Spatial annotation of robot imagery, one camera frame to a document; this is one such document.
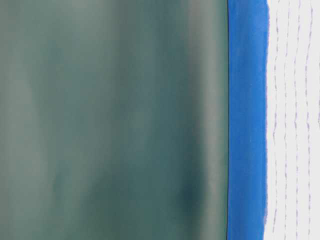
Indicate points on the white blue striped towel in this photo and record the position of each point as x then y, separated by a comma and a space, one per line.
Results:
293, 120

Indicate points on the blue table cloth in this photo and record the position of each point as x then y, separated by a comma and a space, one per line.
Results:
248, 30

